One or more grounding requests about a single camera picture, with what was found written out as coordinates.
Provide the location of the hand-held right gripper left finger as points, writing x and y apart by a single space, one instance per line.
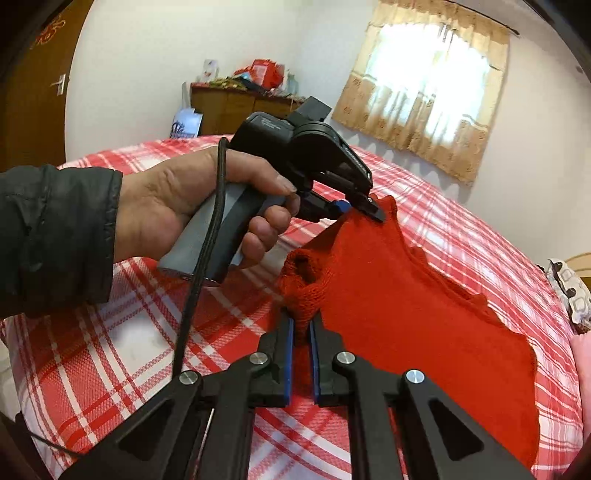
289 364

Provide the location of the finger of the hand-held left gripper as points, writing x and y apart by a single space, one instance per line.
371 210
330 208

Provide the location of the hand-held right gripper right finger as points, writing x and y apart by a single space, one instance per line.
315 364

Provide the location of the red knitted sweater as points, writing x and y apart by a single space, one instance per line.
415 300

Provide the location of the person's left forearm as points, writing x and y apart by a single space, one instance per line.
55 235

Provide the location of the person's left hand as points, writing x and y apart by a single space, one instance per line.
161 207

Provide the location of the red bag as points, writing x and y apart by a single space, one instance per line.
261 74

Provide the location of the brown wooden dresser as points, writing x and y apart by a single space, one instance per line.
231 108

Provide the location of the beige window curtain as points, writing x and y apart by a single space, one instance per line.
415 83

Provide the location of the white paper card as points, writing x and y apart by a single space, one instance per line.
211 71

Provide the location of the blue white plastic bag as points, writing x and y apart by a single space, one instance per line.
185 124

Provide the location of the red white plaid bed sheet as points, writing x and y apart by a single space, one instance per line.
115 346

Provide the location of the brown white patterned pillow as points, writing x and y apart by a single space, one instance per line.
570 295

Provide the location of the wooden headboard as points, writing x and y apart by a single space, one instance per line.
581 263

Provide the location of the black curtain rod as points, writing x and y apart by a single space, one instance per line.
501 23

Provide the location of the brown wooden door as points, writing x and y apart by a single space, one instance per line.
41 124

